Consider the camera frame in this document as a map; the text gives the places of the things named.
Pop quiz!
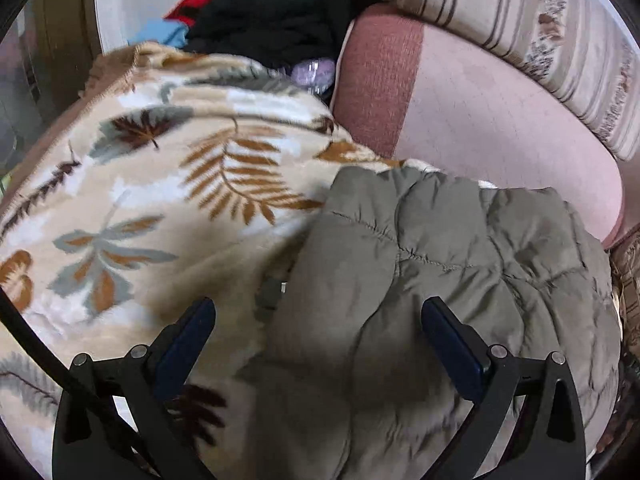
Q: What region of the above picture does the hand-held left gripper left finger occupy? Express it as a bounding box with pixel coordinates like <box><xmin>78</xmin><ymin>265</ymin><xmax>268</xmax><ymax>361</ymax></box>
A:
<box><xmin>52</xmin><ymin>297</ymin><xmax>217</xmax><ymax>480</ymax></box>

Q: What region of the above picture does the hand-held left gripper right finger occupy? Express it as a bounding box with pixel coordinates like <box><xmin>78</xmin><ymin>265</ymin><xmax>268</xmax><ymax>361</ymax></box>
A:
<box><xmin>421</xmin><ymin>296</ymin><xmax>587</xmax><ymax>480</ymax></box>

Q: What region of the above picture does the olive puffer jacket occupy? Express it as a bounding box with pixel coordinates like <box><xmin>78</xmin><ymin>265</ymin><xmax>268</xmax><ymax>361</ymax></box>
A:
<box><xmin>235</xmin><ymin>165</ymin><xmax>624</xmax><ymax>480</ymax></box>

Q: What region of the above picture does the leaf printed blanket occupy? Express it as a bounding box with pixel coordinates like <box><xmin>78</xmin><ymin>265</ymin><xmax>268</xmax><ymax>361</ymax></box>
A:
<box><xmin>0</xmin><ymin>42</ymin><xmax>501</xmax><ymax>480</ymax></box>

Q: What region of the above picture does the striped floral cushion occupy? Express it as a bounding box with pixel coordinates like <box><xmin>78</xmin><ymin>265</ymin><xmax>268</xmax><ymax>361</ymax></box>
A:
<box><xmin>377</xmin><ymin>0</ymin><xmax>640</xmax><ymax>162</ymax></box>
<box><xmin>607</xmin><ymin>232</ymin><xmax>640</xmax><ymax>456</ymax></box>

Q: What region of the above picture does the pink pillow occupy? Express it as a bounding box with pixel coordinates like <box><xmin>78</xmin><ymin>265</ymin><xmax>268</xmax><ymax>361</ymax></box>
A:
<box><xmin>327</xmin><ymin>2</ymin><xmax>640</xmax><ymax>252</ymax></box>

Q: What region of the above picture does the purple plastic object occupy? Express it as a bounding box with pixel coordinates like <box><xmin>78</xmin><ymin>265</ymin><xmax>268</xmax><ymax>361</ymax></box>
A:
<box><xmin>287</xmin><ymin>57</ymin><xmax>342</xmax><ymax>99</ymax></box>

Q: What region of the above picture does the light blue cloth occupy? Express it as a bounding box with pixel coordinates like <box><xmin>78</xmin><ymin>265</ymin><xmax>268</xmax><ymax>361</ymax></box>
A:
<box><xmin>127</xmin><ymin>17</ymin><xmax>191</xmax><ymax>52</ymax></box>

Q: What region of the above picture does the wooden glass door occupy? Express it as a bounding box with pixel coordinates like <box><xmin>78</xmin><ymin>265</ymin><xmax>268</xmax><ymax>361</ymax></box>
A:
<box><xmin>0</xmin><ymin>0</ymin><xmax>99</xmax><ymax>196</ymax></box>

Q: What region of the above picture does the black cloth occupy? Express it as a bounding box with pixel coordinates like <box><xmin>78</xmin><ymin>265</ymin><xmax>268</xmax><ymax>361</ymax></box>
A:
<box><xmin>182</xmin><ymin>0</ymin><xmax>383</xmax><ymax>102</ymax></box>

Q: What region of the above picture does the red cloth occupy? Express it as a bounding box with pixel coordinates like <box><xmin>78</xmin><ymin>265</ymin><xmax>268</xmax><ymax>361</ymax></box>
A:
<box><xmin>162</xmin><ymin>0</ymin><xmax>268</xmax><ymax>28</ymax></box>

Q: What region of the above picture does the black cable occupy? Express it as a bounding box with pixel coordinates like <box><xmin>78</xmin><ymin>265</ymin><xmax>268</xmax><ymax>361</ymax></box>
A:
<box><xmin>0</xmin><ymin>289</ymin><xmax>133</xmax><ymax>463</ymax></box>

